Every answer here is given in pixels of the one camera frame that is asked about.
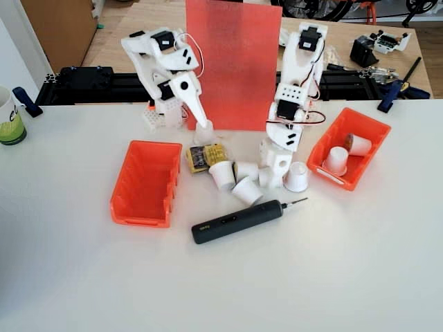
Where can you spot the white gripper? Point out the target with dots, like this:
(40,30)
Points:
(184,87)
(279,162)

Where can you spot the white coffee pod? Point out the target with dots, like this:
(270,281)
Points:
(204,136)
(246,190)
(297,180)
(263,178)
(223,174)
(335,159)

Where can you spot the blue lid coffee pod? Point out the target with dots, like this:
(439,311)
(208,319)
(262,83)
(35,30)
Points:
(249,169)

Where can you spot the yellow and black packet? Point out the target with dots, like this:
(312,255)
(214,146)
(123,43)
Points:
(207,155)

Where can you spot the orange bin with white label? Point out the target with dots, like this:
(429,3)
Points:
(360,169)

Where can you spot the orange plastic bin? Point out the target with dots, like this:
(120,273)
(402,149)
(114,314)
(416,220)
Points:
(145,180)

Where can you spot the red lid coffee pod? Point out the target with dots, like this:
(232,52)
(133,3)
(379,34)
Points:
(361,145)

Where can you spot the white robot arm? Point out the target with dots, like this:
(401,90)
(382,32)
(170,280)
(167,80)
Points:
(138,45)
(294,58)

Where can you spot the red foam sheet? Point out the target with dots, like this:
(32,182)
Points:
(235,69)

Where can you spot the dark grey electric screwdriver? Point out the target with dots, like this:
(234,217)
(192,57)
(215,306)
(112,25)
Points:
(228,223)

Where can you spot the small green object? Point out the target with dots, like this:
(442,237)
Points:
(100,27)

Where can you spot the blue clamp with black bar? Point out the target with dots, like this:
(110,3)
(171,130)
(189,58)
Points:
(389,97)

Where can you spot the silver metal clamp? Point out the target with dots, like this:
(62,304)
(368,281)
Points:
(380,74)

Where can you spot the black printed part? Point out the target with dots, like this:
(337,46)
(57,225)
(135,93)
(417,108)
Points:
(361,53)

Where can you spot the black bicycle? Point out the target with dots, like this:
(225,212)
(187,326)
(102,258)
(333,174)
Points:
(311,8)

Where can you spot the white device with circuit board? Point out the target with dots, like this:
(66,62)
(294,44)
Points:
(387,43)

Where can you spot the white and green mug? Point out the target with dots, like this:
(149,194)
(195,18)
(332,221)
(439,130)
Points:
(10,114)

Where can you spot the orange stand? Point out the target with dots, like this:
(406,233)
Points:
(372,10)

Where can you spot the black aluminium rail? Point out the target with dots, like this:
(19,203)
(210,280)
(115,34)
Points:
(360,88)

